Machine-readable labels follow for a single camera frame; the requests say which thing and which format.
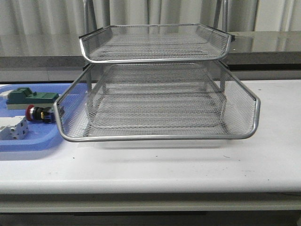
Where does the red emergency stop button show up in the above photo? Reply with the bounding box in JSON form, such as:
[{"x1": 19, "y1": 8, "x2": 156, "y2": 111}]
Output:
[{"x1": 25, "y1": 105, "x2": 56, "y2": 123}]

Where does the blue plastic tray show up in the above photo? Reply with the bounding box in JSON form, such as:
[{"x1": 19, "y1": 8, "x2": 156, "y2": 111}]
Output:
[{"x1": 0, "y1": 83, "x2": 71, "y2": 161}]

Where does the white circuit breaker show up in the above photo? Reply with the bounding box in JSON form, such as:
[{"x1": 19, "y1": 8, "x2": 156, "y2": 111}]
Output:
[{"x1": 0, "y1": 116, "x2": 29, "y2": 140}]

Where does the silver wire rack frame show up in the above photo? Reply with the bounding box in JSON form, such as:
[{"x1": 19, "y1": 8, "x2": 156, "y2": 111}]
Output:
[{"x1": 82, "y1": 0, "x2": 236, "y2": 140}]

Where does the green switch module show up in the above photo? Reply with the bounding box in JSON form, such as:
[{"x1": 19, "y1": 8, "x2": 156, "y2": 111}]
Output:
[{"x1": 6, "y1": 87, "x2": 59, "y2": 110}]

